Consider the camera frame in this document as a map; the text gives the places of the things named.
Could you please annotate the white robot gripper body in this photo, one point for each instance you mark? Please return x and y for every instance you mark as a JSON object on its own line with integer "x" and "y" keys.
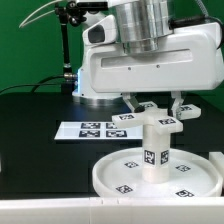
{"x": 187, "y": 60}

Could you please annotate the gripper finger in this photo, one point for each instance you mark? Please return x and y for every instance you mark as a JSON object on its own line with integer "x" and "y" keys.
{"x": 132, "y": 103}
{"x": 177, "y": 97}

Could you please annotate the white cross-shaped table base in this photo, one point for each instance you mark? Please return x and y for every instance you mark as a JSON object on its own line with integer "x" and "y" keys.
{"x": 157, "y": 118}

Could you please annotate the white round table top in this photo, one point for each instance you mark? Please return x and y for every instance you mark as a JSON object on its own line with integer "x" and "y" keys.
{"x": 131, "y": 173}

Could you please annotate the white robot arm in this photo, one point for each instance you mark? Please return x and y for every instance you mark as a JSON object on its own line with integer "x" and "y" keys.
{"x": 142, "y": 47}

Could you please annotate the white marker sheet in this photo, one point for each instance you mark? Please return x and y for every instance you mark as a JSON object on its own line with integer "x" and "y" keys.
{"x": 96, "y": 131}

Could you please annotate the white block at right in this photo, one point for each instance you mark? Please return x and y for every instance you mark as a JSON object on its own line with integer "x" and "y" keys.
{"x": 217, "y": 159}

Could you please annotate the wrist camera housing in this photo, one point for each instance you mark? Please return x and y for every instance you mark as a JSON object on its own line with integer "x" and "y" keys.
{"x": 103, "y": 32}

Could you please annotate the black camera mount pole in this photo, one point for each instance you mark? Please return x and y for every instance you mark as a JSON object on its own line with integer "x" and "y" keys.
{"x": 68, "y": 14}

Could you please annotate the white front rail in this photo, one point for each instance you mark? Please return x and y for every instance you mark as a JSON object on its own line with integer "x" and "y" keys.
{"x": 113, "y": 211}

